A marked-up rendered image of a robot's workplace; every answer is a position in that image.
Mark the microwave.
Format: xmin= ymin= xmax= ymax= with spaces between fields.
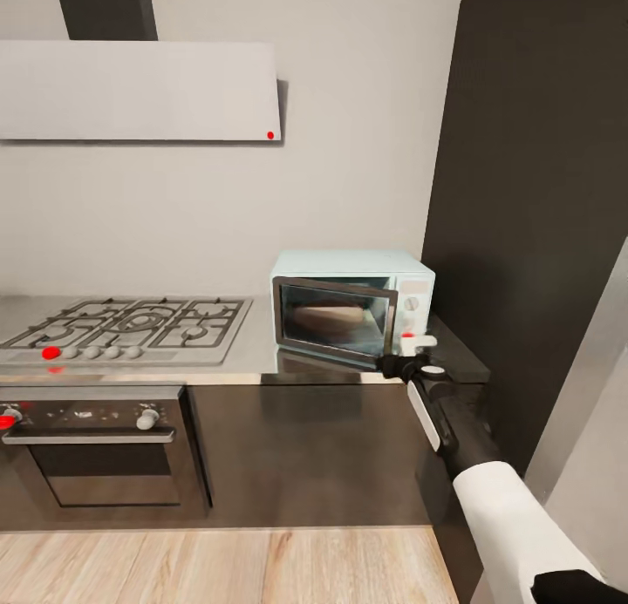
xmin=270 ymin=249 xmax=435 ymax=364

